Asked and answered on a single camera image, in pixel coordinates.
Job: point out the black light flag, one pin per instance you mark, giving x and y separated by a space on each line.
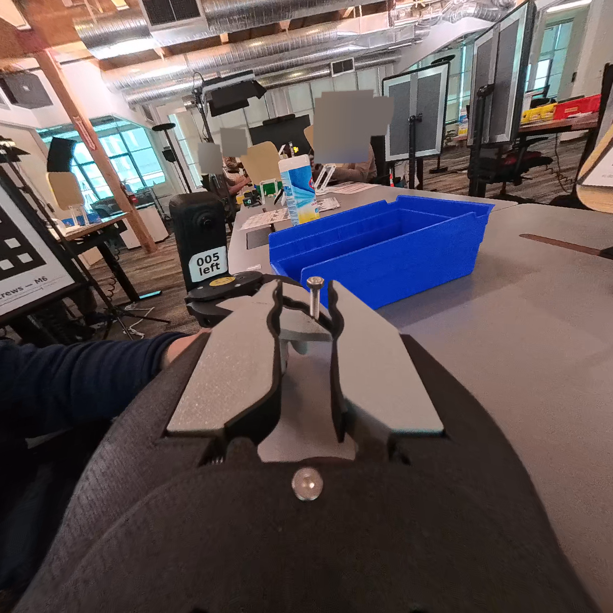
60 153

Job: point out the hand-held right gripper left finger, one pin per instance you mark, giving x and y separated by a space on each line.
225 373

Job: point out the black white framed sign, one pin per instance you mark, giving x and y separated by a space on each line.
28 268

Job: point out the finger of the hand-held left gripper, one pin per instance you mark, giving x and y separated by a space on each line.
306 335
237 302

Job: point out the black leg desk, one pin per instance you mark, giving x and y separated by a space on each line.
96 225

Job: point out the wipes canister blue label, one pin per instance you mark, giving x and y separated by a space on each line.
299 201

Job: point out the yellow storage bin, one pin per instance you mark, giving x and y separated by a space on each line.
539 114

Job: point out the red storage bin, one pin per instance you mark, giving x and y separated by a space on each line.
577 106

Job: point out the blue plastic bin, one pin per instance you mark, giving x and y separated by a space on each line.
407 254

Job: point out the person's left hand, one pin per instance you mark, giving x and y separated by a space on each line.
182 347

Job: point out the white low cabinet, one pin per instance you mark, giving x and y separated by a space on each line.
148 225

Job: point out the person's left forearm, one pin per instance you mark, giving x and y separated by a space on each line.
72 383

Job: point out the red fire extinguisher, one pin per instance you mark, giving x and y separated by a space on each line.
128 189

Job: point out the red black office chair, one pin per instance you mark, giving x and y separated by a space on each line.
507 163

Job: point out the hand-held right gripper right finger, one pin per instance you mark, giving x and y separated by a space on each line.
383 378

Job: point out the black floor lamp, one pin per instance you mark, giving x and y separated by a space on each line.
164 127

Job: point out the wooden support post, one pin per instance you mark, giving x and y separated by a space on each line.
96 143

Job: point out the black studio light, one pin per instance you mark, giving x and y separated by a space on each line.
234 93

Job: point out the printed paper sheet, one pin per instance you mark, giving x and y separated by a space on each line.
266 218
352 188
330 203

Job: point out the black display screen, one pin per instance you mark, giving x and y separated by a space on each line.
280 131

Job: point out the small green white holder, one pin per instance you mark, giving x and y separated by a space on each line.
270 189

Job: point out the silver hex bolt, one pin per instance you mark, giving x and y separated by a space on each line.
315 297

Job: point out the silver ventilation duct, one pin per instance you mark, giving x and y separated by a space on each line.
239 52

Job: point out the black wall speaker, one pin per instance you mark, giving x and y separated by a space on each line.
28 88

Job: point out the instruction sheet on stand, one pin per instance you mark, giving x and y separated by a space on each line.
591 186

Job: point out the yellow black small device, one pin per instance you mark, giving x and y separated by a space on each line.
251 199

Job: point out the grey panel board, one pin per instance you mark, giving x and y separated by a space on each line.
416 115
500 76

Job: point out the white frame stand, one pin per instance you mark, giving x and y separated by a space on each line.
325 175

